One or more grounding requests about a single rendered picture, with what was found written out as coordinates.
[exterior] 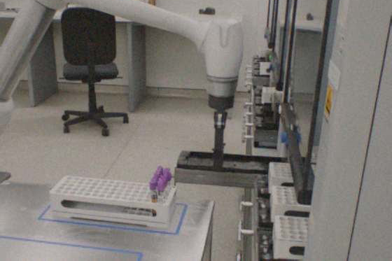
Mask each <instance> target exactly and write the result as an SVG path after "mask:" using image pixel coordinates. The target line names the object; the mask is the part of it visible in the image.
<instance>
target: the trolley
mask: <svg viewBox="0 0 392 261"><path fill-rule="evenodd" d="M54 186H55V185H49V184H41V183H28V182H19V181H3V182H2V183H1V184H0V261H211V240H212V225H213V212H214V209H215V201H212V200H205V199H191V198H182V197H177V198H176V212H175V214H174V217H173V219H172V222H171V225H170V228H167V229H165V228H159V227H148V226H147V225H135V224H128V223H123V222H121V223H116V222H115V221H109V220H96V219H89V218H77V217H70V218H68V217H61V216H52V214H51V207H50V191H51V190H52V189H53V188H54Z"/></svg>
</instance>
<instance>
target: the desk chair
mask: <svg viewBox="0 0 392 261"><path fill-rule="evenodd" d="M61 23H62V41H63V50H64V58H65V60H66V61H67V62H68V63H66V64H64V70H63V76H64V77H65V78H59V79H66V80H81V82H82V83H88V85H89V111H77V110H64V115H63V116H62V119H63V121H66V122H64V133H66V132H67V133H69V126H68V125H73V124H76V123H79V122H83V121H86V120H94V121H95V122H96V123H97V124H98V125H100V126H101V127H104V129H103V130H102V131H101V135H102V136H105V135H106V136H109V130H108V129H107V127H108V125H107V124H106V123H105V122H104V121H103V120H102V119H101V118H121V117H123V123H125V122H127V123H129V117H128V116H127V113H105V110H104V109H103V108H104V107H103V105H100V106H98V107H97V102H96V93H95V83H100V82H101V80H105V79H114V78H123V77H122V76H119V77H117V75H118V69H117V67H116V63H114V62H113V61H114V59H115V58H116V17H115V16H114V15H112V14H109V13H105V12H102V11H100V10H95V9H93V8H87V7H70V8H66V9H65V10H64V11H63V12H62V15H61ZM69 115H75V116H80V117H78V118H74V119H72V120H68V119H69ZM67 120H68V121H67Z"/></svg>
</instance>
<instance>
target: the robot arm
mask: <svg viewBox="0 0 392 261"><path fill-rule="evenodd" d="M68 2H69V3H76V5H79V6H84V7H87V8H93V9H95V10H100V11H102V12H105V13H109V14H112V15H115V16H118V17H122V18H125V19H126V20H130V21H133V22H138V23H141V24H146V25H148V26H152V27H157V28H160V29H165V30H168V31H172V32H175V33H177V34H179V35H181V36H184V37H186V38H188V39H190V40H191V41H192V42H193V43H194V44H195V45H196V47H197V51H199V52H201V53H202V54H204V55H205V62H206V69H207V76H206V77H207V82H206V91H207V92H208V93H209V102H208V105H209V107H210V108H214V109H216V110H217V111H215V113H213V128H214V129H215V145H213V148H212V149H211V150H212V151H213V164H212V170H213V171H222V170H223V151H224V146H225V143H223V141H224V129H225V124H226V120H227V115H228V113H226V111H225V109H231V108H233V107H234V104H235V94H236V93H237V86H238V78H239V76H238V75H239V69H240V67H241V63H242V56H243V36H242V29H241V26H240V23H239V22H238V21H237V20H234V18H228V17H220V18H216V20H210V21H208V22H197V21H194V20H191V19H190V18H188V17H184V16H181V15H178V14H175V13H172V12H169V11H168V10H163V9H161V8H158V7H155V6H151V5H148V4H147V3H145V2H142V1H139V0H24V1H23V3H22V6H21V8H20V10H19V12H18V14H17V16H16V18H15V21H14V23H13V24H12V25H11V27H10V29H9V31H8V33H7V35H6V38H5V40H4V42H3V44H2V46H1V48H0V136H1V135H2V134H3V133H4V132H5V131H6V130H7V127H8V126H9V123H10V121H11V113H13V109H14V103H13V99H11V95H12V94H13V92H14V91H15V88H16V87H17V85H18V83H19V81H20V79H21V77H22V75H23V73H24V71H25V69H26V68H27V66H28V64H29V62H30V61H31V59H32V57H33V55H34V53H35V52H36V49H37V47H38V45H39V43H40V41H41V39H42V38H43V37H44V34H45V32H46V31H47V29H48V27H49V25H50V23H51V22H52V20H53V17H54V15H55V13H56V11H57V10H61V9H63V8H64V7H65V6H66V5H67V3H68Z"/></svg>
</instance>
